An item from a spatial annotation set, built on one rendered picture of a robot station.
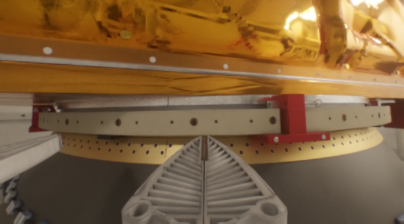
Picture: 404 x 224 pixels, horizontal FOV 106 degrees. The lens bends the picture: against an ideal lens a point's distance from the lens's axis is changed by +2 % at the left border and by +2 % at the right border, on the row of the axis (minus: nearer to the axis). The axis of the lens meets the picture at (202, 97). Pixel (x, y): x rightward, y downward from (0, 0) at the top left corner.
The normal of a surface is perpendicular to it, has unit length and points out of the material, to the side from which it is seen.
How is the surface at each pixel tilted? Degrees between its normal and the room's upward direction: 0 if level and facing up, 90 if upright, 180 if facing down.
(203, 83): 90
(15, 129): 90
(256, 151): 62
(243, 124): 90
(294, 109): 90
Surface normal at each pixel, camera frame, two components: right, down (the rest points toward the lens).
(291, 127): 0.15, -0.07
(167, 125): -0.12, -0.07
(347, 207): 0.21, -0.53
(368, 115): 0.40, -0.07
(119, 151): -0.23, -0.53
